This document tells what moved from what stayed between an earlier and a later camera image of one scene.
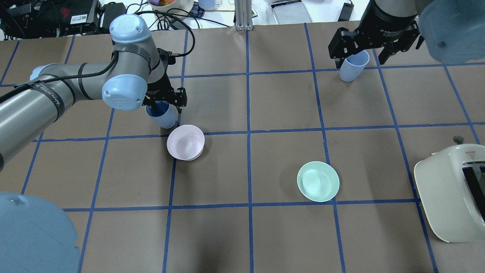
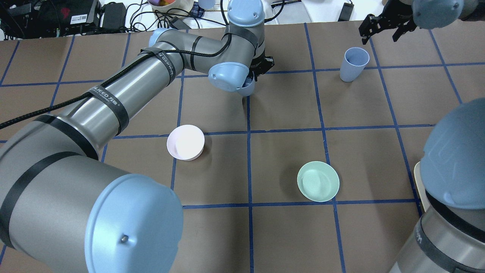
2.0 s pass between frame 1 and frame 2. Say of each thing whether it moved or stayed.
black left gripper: moved
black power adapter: stayed
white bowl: stayed
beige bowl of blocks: stayed
